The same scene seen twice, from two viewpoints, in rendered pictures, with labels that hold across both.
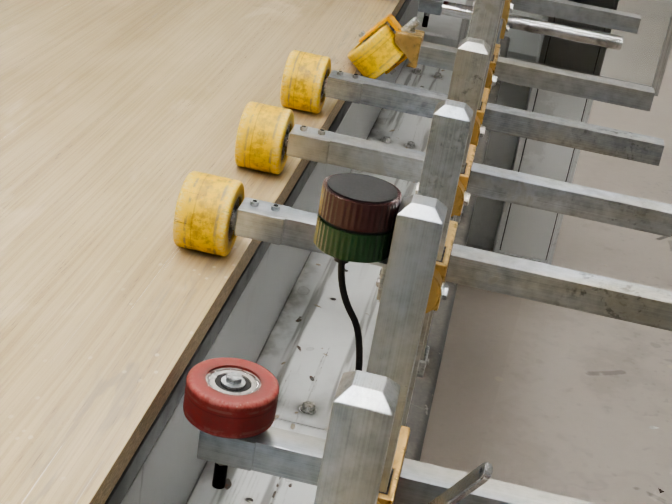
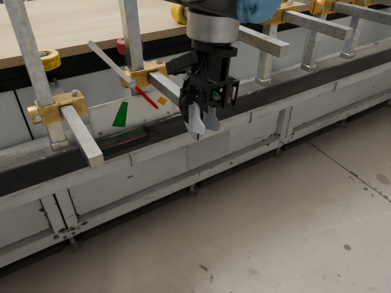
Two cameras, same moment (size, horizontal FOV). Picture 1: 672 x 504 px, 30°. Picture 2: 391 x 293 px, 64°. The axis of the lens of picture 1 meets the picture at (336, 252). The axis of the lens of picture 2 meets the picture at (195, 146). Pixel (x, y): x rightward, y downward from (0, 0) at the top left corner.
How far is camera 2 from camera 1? 0.98 m
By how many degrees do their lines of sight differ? 45
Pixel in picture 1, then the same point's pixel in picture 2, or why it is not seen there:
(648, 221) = (336, 32)
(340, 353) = not seen: hidden behind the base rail
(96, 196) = not seen: hidden behind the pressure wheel
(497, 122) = (336, 7)
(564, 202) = (309, 24)
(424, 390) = (256, 88)
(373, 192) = not seen: outside the picture
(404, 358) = (125, 23)
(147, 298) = (148, 27)
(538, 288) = (241, 35)
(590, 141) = (368, 15)
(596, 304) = (255, 43)
